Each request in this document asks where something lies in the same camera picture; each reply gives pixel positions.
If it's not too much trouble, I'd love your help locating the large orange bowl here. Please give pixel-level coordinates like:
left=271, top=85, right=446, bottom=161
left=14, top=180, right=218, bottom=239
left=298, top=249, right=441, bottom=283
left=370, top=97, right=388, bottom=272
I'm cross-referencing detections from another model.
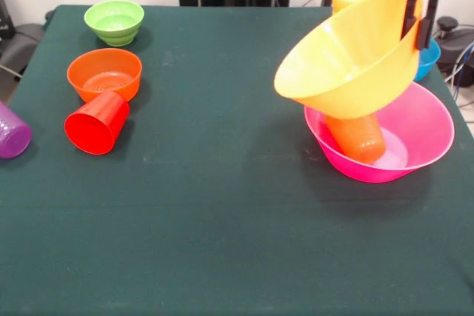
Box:
left=273, top=0, right=425, bottom=120

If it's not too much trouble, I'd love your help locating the orange cup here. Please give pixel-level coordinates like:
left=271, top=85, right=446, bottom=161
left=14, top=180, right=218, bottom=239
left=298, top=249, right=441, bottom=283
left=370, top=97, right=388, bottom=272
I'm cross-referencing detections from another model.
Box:
left=325, top=114, right=386, bottom=164

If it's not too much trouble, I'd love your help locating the small orange bowl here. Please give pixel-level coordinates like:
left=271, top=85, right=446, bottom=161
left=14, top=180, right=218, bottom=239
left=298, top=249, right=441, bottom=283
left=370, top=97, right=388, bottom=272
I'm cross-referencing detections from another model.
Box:
left=66, top=48, right=143, bottom=103

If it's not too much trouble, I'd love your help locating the red cup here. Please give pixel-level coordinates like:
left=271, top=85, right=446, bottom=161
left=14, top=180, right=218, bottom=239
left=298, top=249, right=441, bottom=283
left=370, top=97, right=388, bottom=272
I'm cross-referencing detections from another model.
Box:
left=64, top=90, right=131, bottom=156

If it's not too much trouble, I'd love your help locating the small blue bowl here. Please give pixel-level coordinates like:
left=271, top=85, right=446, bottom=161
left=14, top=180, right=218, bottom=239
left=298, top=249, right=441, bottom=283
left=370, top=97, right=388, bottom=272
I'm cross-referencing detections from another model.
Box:
left=413, top=38, right=441, bottom=82

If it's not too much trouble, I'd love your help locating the large pink bowl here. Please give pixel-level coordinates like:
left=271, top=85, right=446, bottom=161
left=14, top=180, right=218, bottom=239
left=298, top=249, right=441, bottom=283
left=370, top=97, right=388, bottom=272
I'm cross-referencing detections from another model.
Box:
left=304, top=81, right=455, bottom=184

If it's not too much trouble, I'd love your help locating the dark green tablecloth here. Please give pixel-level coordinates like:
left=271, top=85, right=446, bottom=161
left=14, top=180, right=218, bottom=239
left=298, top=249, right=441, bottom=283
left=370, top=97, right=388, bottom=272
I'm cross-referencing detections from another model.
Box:
left=0, top=4, right=474, bottom=316

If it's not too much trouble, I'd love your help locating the small green bowl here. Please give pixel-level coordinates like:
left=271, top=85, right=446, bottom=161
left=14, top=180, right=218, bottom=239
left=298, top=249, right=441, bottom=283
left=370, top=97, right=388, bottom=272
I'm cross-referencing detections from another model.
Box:
left=83, top=0, right=145, bottom=47

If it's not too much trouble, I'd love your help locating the purple cup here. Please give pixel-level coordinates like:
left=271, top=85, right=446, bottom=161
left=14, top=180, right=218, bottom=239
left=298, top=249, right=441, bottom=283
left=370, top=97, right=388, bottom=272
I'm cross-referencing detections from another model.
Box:
left=0, top=101, right=33, bottom=161

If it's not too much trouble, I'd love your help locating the tangle of cables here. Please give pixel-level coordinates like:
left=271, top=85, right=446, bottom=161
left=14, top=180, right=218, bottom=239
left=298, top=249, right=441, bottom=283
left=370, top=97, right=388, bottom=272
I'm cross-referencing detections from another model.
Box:
left=443, top=40, right=474, bottom=101

